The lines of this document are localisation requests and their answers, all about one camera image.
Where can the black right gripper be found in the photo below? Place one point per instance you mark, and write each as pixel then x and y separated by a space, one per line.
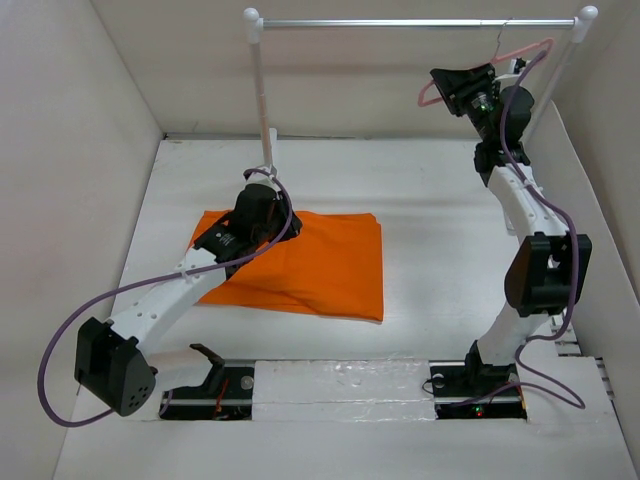
pixel 461 83

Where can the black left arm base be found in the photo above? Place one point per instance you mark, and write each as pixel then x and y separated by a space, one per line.
pixel 225 394

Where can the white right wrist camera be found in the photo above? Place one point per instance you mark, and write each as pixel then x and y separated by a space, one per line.
pixel 516 66

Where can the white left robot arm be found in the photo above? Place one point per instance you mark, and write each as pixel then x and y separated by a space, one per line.
pixel 116 359

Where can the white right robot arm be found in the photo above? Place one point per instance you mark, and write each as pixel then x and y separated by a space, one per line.
pixel 549 268

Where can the pink clothes hanger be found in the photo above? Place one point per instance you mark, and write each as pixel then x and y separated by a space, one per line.
pixel 546 44

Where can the white foam block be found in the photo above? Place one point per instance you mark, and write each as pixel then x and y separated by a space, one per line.
pixel 371 391

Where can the orange trousers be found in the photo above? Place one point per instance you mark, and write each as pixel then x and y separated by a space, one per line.
pixel 334 268

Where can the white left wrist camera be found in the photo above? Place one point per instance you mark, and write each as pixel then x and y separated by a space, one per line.
pixel 264 175

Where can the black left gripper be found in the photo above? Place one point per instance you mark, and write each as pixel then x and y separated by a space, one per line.
pixel 282 208

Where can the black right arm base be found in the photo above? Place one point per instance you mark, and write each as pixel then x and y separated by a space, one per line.
pixel 471 390

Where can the white clothes rack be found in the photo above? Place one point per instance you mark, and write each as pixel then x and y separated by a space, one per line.
pixel 255 25

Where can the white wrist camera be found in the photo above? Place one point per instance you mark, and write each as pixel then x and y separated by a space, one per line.
pixel 264 175
pixel 516 66

